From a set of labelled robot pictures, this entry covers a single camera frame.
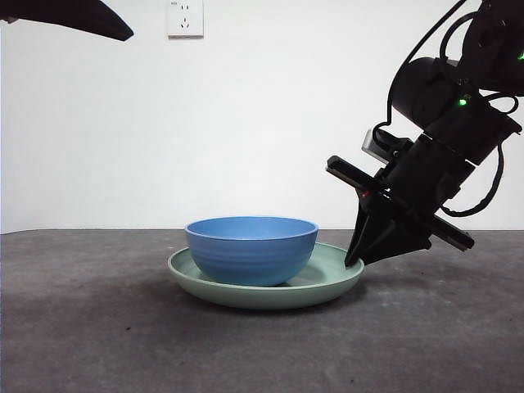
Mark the blue bowl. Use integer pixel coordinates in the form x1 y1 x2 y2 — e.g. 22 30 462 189
183 215 320 287

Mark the green plate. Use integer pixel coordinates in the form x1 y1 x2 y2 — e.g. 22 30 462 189
166 241 365 310

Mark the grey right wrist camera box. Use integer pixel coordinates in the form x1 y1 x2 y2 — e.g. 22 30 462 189
361 127 414 167

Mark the looped black right wrist cable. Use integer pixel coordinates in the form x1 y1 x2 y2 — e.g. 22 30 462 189
440 142 507 217

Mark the white wall socket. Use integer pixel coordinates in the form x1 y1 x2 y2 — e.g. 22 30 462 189
166 0 205 40

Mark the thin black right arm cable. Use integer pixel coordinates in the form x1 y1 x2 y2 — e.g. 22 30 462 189
386 0 470 124

